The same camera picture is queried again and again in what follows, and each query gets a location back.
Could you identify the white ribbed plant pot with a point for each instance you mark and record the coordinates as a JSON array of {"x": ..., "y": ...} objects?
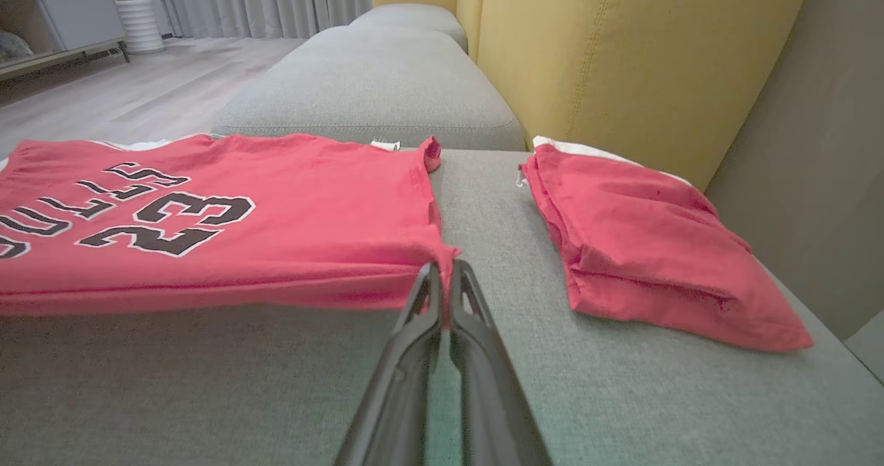
[{"x": 140, "y": 25}]

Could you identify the red garment with white edge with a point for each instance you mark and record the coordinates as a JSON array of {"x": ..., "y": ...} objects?
[{"x": 642, "y": 252}]

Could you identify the large grey sofa seat cushion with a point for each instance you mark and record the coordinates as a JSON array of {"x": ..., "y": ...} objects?
[{"x": 207, "y": 383}]

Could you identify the red basketball jersey number 23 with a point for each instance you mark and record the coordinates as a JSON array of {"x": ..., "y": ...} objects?
[{"x": 311, "y": 210}]

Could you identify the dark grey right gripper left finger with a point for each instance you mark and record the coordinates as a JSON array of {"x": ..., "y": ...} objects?
[{"x": 404, "y": 376}]

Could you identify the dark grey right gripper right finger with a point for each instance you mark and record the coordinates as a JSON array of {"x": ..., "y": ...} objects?
[{"x": 490, "y": 390}]

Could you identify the grey pleated curtain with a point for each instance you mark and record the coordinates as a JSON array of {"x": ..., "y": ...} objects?
[{"x": 262, "y": 0}]

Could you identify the yellow sofa back cushion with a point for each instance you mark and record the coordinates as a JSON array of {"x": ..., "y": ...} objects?
[
  {"x": 621, "y": 59},
  {"x": 469, "y": 3}
]

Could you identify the grey and mint TV cabinet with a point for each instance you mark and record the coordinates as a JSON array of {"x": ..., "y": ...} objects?
[{"x": 76, "y": 21}]

